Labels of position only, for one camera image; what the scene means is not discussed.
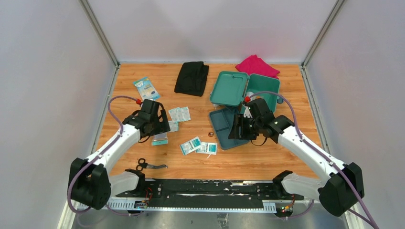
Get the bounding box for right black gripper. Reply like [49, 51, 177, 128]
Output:
[228, 114, 262, 140]

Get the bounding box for clear bag teal strip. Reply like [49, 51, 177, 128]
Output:
[151, 133, 169, 146]

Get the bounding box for teal medicine box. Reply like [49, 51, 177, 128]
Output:
[210, 71, 281, 113]

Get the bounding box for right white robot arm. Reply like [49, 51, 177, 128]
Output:
[228, 98, 365, 217]

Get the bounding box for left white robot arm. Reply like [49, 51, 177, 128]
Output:
[67, 99, 170, 214]

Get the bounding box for bandage strips pack lower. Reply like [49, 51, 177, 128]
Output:
[169, 121, 179, 132]

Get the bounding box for teal white sachet left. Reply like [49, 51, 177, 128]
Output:
[180, 137, 202, 156]

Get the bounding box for teal white sachet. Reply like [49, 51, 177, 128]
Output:
[196, 142, 217, 155]
[180, 137, 202, 156]

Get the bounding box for light blue mask packet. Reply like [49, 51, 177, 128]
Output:
[133, 77, 160, 101]

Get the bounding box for dark teal divided tray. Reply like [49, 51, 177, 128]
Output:
[209, 106, 249, 150]

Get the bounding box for teal white sachet right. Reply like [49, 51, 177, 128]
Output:
[196, 142, 217, 155]

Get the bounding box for black folded cloth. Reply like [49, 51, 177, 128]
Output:
[174, 61, 209, 97]

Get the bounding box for pink folded cloth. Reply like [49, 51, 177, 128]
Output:
[235, 55, 280, 79]

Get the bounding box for black handled scissors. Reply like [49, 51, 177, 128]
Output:
[136, 158, 168, 171]

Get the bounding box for black metal base rail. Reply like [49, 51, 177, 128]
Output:
[64, 177, 357, 219]

